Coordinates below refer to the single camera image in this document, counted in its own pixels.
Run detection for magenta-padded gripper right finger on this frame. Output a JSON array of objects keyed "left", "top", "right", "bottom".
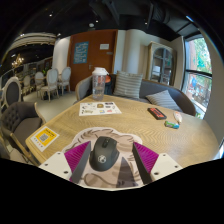
[{"left": 131, "top": 141, "right": 184, "bottom": 185}]

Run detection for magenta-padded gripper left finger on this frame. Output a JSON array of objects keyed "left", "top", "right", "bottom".
[{"left": 38, "top": 140, "right": 92, "bottom": 185}]

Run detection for black computer mouse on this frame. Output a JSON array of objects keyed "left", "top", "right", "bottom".
[{"left": 88, "top": 135, "right": 120, "bottom": 173}]

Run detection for beige cat-shaped mouse pad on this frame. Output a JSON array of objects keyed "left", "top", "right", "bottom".
[{"left": 62, "top": 126, "right": 145, "bottom": 189}]

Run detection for yellow square table sticker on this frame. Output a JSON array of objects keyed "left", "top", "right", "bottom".
[{"left": 30, "top": 125, "right": 60, "bottom": 153}]

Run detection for green tissue pack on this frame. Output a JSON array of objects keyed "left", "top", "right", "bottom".
[{"left": 164, "top": 120, "right": 180, "bottom": 130}]

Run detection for black box with orange print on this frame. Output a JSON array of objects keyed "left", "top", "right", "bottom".
[{"left": 147, "top": 107, "right": 168, "bottom": 121}]

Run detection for dark tufted armchair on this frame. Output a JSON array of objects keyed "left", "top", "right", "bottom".
[{"left": 0, "top": 101, "right": 48, "bottom": 168}]

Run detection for small striped cushion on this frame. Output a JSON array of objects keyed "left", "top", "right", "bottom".
[{"left": 145, "top": 89, "right": 183, "bottom": 113}]

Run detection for white sticker sheet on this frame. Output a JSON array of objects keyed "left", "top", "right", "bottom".
[{"left": 78, "top": 101, "right": 123, "bottom": 117}]

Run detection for grey sofa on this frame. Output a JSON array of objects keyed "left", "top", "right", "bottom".
[{"left": 74, "top": 73, "right": 197, "bottom": 117}]

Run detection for group of white chairs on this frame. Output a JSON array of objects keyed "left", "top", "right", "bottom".
[{"left": 0, "top": 66, "right": 73, "bottom": 113}]

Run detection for large striped cushion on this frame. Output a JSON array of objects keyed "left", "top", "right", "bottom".
[{"left": 112, "top": 70, "right": 144, "bottom": 100}]

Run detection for clear bottle with white lid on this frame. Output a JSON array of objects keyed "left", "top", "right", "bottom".
[{"left": 91, "top": 66, "right": 110, "bottom": 102}]

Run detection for black-framed window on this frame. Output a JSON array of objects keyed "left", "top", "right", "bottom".
[{"left": 181, "top": 34, "right": 214, "bottom": 119}]

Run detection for black and orange backpack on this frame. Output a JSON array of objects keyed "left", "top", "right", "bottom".
[{"left": 104, "top": 74, "right": 116, "bottom": 96}]

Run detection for pale glass-door cabinet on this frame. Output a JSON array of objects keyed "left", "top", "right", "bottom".
[{"left": 146, "top": 41, "right": 178, "bottom": 87}]

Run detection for gold chandelier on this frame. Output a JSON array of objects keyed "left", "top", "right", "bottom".
[{"left": 11, "top": 54, "right": 25, "bottom": 69}]

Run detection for brown wooden door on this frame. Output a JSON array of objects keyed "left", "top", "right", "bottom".
[{"left": 67, "top": 29, "right": 118, "bottom": 92}]

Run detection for blue poster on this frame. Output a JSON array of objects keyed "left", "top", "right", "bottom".
[{"left": 73, "top": 41, "right": 90, "bottom": 65}]

